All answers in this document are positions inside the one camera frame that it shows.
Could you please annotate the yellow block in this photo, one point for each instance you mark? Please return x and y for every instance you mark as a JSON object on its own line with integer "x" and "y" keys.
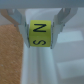
{"x": 39, "y": 33}

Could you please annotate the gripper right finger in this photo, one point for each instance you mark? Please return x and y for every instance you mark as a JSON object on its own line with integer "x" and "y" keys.
{"x": 58, "y": 23}

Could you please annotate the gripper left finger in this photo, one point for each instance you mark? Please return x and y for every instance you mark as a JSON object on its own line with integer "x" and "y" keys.
{"x": 20, "y": 25}

